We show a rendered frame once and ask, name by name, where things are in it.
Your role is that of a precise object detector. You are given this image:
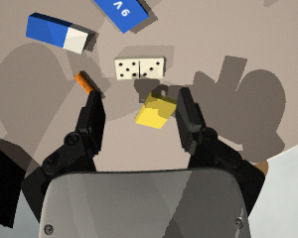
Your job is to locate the white domino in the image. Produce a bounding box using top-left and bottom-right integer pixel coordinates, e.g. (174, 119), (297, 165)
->
(115, 56), (164, 80)

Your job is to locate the blue and white eraser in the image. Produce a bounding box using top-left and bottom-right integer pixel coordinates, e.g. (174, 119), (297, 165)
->
(26, 12), (91, 54)

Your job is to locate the blue nine-volt battery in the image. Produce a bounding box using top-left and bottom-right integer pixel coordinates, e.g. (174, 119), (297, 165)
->
(93, 0), (149, 34)

